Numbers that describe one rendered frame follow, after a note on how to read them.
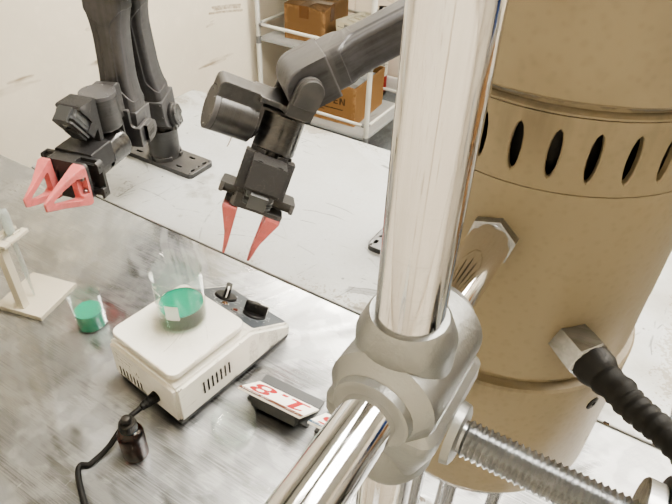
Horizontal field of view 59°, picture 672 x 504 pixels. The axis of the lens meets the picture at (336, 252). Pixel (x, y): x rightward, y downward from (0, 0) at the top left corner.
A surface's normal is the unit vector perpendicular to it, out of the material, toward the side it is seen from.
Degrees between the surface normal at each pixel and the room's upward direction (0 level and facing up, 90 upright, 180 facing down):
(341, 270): 0
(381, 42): 87
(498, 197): 90
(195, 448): 0
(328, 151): 0
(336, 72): 87
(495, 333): 90
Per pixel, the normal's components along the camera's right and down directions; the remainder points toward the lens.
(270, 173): 0.10, 0.29
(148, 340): 0.03, -0.79
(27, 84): 0.85, 0.35
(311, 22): -0.40, 0.57
